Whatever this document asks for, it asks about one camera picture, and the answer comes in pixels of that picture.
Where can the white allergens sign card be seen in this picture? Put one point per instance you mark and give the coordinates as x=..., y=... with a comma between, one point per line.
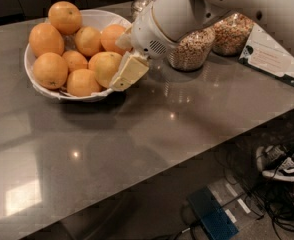
x=262, y=53

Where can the black white sneaker near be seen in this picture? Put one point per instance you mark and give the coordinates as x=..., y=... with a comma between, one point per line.
x=283, y=172

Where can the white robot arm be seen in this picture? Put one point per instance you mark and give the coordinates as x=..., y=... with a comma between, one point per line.
x=276, y=17

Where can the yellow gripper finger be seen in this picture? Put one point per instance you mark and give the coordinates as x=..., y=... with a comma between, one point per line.
x=132, y=68
x=124, y=40

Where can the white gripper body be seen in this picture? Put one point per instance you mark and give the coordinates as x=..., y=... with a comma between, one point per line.
x=149, y=31

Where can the blue box on floor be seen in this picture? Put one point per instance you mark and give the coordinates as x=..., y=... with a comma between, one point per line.
x=212, y=217

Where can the left glass cereal jar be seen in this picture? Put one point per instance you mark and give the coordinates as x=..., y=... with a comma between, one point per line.
x=142, y=2

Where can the orange top back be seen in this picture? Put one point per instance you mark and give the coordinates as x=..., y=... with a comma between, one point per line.
x=65, y=17

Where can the white sneaker far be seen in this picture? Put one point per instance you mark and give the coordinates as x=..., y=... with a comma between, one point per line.
x=266, y=155

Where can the small orange center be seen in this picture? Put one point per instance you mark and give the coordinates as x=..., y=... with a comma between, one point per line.
x=75, y=60

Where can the glass cereal jar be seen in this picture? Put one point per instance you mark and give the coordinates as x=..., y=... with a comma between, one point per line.
x=231, y=34
x=142, y=2
x=192, y=51

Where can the right glass cereal jar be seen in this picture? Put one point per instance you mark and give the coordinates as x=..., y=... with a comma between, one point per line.
x=231, y=34

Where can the middle glass cereal jar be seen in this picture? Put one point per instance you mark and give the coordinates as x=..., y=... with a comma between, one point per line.
x=192, y=51

